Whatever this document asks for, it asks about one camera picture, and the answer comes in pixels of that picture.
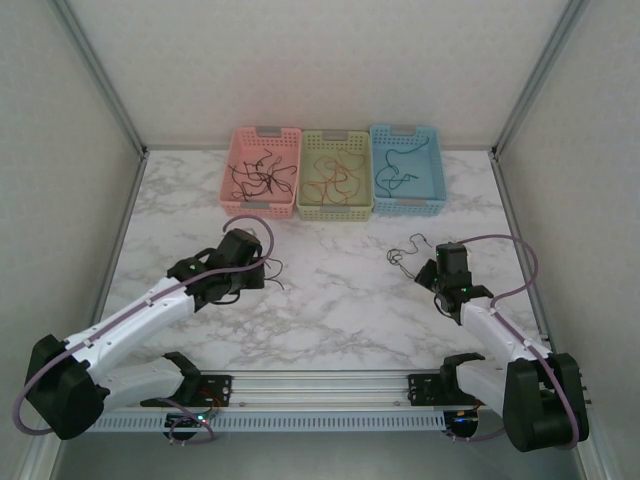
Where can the green plastic basket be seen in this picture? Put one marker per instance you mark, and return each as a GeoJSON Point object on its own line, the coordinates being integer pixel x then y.
{"type": "Point", "coordinates": [315, 214]}

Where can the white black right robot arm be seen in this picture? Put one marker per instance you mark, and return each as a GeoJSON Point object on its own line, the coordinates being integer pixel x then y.
{"type": "Point", "coordinates": [535, 410]}

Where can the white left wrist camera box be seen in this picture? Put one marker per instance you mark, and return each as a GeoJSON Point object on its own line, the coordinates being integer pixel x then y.
{"type": "Point", "coordinates": [254, 231]}

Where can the controller board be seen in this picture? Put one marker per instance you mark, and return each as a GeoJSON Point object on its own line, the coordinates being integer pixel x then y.
{"type": "Point", "coordinates": [462, 422]}
{"type": "Point", "coordinates": [182, 422]}

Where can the pink plastic basket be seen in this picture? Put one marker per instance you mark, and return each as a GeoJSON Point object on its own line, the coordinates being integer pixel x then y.
{"type": "Point", "coordinates": [240, 150]}

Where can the aluminium back frame rail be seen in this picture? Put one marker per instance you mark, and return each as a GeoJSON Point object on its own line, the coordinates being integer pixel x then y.
{"type": "Point", "coordinates": [190, 147]}

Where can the blue plastic basket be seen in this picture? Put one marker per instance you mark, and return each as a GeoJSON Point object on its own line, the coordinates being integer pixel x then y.
{"type": "Point", "coordinates": [425, 175]}

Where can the aluminium frame post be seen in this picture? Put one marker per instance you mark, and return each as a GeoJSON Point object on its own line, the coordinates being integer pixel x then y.
{"type": "Point", "coordinates": [37, 462]}
{"type": "Point", "coordinates": [102, 75]}
{"type": "Point", "coordinates": [539, 75]}
{"type": "Point", "coordinates": [591, 467]}

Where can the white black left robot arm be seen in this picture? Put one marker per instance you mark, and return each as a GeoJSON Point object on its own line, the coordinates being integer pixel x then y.
{"type": "Point", "coordinates": [65, 395]}

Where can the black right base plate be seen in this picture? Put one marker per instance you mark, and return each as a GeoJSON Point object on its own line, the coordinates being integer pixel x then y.
{"type": "Point", "coordinates": [420, 390]}

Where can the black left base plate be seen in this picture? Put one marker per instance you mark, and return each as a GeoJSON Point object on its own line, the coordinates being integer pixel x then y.
{"type": "Point", "coordinates": [220, 385]}

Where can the aluminium lower frame post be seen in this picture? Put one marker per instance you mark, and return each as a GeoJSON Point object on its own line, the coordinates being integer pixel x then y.
{"type": "Point", "coordinates": [37, 462]}
{"type": "Point", "coordinates": [591, 467]}

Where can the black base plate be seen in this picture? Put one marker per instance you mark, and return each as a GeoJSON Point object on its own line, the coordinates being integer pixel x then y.
{"type": "Point", "coordinates": [420, 390]}
{"type": "Point", "coordinates": [220, 385]}

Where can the red black power lead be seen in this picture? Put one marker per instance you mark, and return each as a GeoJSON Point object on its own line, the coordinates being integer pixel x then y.
{"type": "Point", "coordinates": [218, 402]}
{"type": "Point", "coordinates": [479, 405]}

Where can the right controller board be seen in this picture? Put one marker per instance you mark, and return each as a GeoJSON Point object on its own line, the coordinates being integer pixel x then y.
{"type": "Point", "coordinates": [462, 422]}

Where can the left controller board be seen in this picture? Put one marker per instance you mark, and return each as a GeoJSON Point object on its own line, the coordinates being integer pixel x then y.
{"type": "Point", "coordinates": [182, 422]}

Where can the aluminium mounting rail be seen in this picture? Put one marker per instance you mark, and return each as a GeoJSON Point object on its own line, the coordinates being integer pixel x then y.
{"type": "Point", "coordinates": [320, 387]}

